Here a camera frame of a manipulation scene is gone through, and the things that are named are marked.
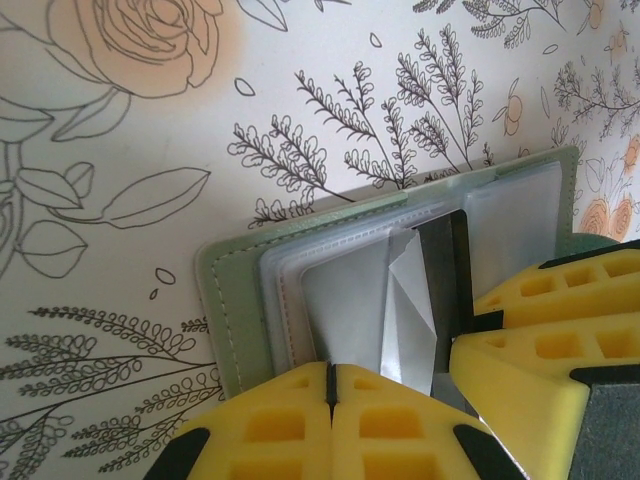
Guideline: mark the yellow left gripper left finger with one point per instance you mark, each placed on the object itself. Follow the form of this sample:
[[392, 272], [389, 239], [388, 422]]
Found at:
[[270, 430]]

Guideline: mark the green card holder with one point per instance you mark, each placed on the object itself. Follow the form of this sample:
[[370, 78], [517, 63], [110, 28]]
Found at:
[[240, 300]]

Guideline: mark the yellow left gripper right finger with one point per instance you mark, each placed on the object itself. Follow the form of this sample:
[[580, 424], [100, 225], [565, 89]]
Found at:
[[390, 440]]

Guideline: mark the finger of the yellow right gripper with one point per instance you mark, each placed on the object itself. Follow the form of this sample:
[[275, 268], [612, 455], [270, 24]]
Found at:
[[560, 290], [540, 370]]

